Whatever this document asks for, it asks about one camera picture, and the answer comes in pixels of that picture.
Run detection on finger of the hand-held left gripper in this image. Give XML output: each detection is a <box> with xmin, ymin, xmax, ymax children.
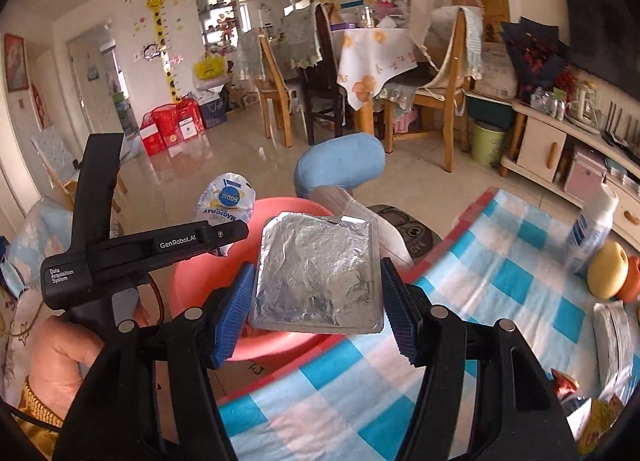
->
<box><xmin>209</xmin><ymin>221</ymin><xmax>250</xmax><ymax>257</ymax></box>

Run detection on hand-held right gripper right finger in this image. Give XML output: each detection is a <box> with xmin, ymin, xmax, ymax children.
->
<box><xmin>381</xmin><ymin>258</ymin><xmax>576</xmax><ymax>461</ymax></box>

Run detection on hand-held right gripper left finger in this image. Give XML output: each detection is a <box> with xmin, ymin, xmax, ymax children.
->
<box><xmin>60</xmin><ymin>263</ymin><xmax>257</xmax><ymax>461</ymax></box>

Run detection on white blue pouch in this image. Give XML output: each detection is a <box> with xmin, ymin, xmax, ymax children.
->
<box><xmin>194</xmin><ymin>172</ymin><xmax>257</xmax><ymax>257</ymax></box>

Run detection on pink plastic basin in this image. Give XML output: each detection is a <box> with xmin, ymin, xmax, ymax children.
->
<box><xmin>172</xmin><ymin>196</ymin><xmax>416</xmax><ymax>377</ymax></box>

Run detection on silver foil blister pack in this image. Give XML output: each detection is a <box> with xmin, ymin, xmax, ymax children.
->
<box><xmin>248</xmin><ymin>211</ymin><xmax>385</xmax><ymax>337</ymax></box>

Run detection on red black snack wrapper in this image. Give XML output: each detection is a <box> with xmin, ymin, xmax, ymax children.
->
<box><xmin>550</xmin><ymin>368</ymin><xmax>581</xmax><ymax>402</ymax></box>

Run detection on white wipes pack blue feather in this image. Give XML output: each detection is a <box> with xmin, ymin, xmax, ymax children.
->
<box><xmin>595</xmin><ymin>301</ymin><xmax>636</xmax><ymax>392</ymax></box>

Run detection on yellow snack wrapper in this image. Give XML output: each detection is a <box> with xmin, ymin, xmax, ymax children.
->
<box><xmin>575</xmin><ymin>391</ymin><xmax>626</xmax><ymax>457</ymax></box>

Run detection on person's left forearm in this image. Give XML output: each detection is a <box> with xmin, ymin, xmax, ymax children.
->
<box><xmin>10</xmin><ymin>376</ymin><xmax>68</xmax><ymax>461</ymax></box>

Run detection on person's left hand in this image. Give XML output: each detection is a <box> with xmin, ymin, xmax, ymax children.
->
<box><xmin>30</xmin><ymin>313</ymin><xmax>107</xmax><ymax>419</ymax></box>

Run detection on dark slipper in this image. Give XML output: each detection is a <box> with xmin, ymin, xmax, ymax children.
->
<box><xmin>367</xmin><ymin>205</ymin><xmax>443</xmax><ymax>267</ymax></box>

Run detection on blue white checked tablecloth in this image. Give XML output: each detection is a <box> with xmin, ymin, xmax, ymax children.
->
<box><xmin>217</xmin><ymin>188</ymin><xmax>636</xmax><ymax>461</ymax></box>

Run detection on blue face mask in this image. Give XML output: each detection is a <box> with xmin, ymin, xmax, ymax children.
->
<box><xmin>0</xmin><ymin>261</ymin><xmax>26</xmax><ymax>297</ymax></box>

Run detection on red gift box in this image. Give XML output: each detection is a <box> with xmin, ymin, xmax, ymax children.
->
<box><xmin>140</xmin><ymin>111</ymin><xmax>173</xmax><ymax>156</ymax></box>
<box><xmin>170</xmin><ymin>98</ymin><xmax>206</xmax><ymax>139</ymax></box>

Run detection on blue stool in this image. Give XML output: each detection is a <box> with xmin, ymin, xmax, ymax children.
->
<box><xmin>294</xmin><ymin>133</ymin><xmax>386</xmax><ymax>199</ymax></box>

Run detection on yellow bag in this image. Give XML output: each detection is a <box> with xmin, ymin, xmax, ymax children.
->
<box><xmin>194</xmin><ymin>53</ymin><xmax>228</xmax><ymax>82</ymax></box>

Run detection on dark wooden chair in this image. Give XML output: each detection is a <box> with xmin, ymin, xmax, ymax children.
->
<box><xmin>300</xmin><ymin>3</ymin><xmax>351</xmax><ymax>144</ymax></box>

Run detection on green waste bin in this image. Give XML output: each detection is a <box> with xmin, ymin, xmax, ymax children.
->
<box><xmin>470</xmin><ymin>121</ymin><xmax>507</xmax><ymax>168</ymax></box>

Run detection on pink stool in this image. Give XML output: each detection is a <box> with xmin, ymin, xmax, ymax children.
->
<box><xmin>392</xmin><ymin>108</ymin><xmax>421</xmax><ymax>134</ymax></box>

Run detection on framed picture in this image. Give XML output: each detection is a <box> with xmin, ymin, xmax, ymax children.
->
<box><xmin>4</xmin><ymin>33</ymin><xmax>28</xmax><ymax>92</ymax></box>

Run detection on white plastic bottle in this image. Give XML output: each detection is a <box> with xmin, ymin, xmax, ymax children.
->
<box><xmin>565</xmin><ymin>186</ymin><xmax>619</xmax><ymax>276</ymax></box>

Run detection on yellow apple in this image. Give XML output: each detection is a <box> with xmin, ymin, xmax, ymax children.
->
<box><xmin>587</xmin><ymin>243</ymin><xmax>629</xmax><ymax>300</ymax></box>

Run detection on orange print white cloth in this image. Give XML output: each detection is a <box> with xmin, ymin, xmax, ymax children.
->
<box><xmin>337</xmin><ymin>23</ymin><xmax>436</xmax><ymax>112</ymax></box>

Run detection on pink box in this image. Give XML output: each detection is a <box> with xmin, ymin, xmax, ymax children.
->
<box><xmin>565</xmin><ymin>146</ymin><xmax>606</xmax><ymax>202</ymax></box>

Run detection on red apple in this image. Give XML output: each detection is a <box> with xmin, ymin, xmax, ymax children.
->
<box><xmin>617</xmin><ymin>256</ymin><xmax>640</xmax><ymax>303</ymax></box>

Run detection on row of small bottles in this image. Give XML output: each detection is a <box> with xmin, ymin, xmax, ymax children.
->
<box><xmin>530</xmin><ymin>88</ymin><xmax>568</xmax><ymax>119</ymax></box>

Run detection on cardboard box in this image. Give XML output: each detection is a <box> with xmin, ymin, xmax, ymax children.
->
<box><xmin>472</xmin><ymin>43</ymin><xmax>518</xmax><ymax>99</ymax></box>

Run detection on glass kettle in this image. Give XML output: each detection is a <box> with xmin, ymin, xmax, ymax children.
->
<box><xmin>570</xmin><ymin>81</ymin><xmax>601</xmax><ymax>134</ymax></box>

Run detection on black router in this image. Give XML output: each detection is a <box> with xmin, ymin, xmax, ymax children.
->
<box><xmin>602</xmin><ymin>101</ymin><xmax>640</xmax><ymax>156</ymax></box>

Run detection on dark flower bouquet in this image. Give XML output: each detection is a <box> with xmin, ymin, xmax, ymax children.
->
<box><xmin>500</xmin><ymin>16</ymin><xmax>568</xmax><ymax>102</ymax></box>

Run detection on white lace chair cover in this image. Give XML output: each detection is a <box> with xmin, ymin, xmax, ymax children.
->
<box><xmin>410</xmin><ymin>0</ymin><xmax>486</xmax><ymax>92</ymax></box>

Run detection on black television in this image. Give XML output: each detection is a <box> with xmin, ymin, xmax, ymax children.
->
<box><xmin>555</xmin><ymin>0</ymin><xmax>640</xmax><ymax>102</ymax></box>

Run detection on black cable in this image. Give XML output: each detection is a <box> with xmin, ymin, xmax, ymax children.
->
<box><xmin>0</xmin><ymin>406</ymin><xmax>66</xmax><ymax>429</ymax></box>

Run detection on giraffe wall sticker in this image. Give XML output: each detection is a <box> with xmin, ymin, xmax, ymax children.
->
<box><xmin>145</xmin><ymin>0</ymin><xmax>183</xmax><ymax>104</ymax></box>

